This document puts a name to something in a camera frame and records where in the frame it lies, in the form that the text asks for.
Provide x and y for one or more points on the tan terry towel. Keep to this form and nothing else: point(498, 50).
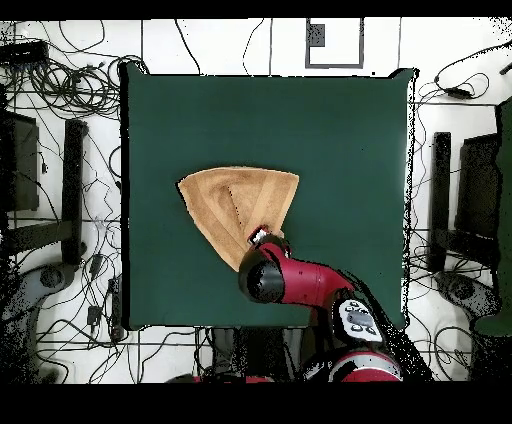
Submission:
point(224, 208)

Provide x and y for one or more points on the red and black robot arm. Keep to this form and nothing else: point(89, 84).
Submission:
point(312, 284)

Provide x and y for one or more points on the dark green table cloth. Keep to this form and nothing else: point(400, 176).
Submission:
point(240, 120)

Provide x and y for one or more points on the slim black power strip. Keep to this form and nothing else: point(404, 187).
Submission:
point(116, 308)

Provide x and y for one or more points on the black power adapter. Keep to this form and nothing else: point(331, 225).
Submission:
point(458, 92)
point(96, 264)
point(94, 315)

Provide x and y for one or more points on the black stand base bar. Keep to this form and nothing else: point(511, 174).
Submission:
point(74, 192)
point(440, 200)

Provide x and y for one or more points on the black round caster foot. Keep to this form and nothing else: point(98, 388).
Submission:
point(54, 276)
point(464, 290)

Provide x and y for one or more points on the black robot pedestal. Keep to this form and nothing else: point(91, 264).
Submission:
point(248, 352)

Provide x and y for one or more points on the black box frame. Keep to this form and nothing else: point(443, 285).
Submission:
point(22, 160)
point(478, 188)

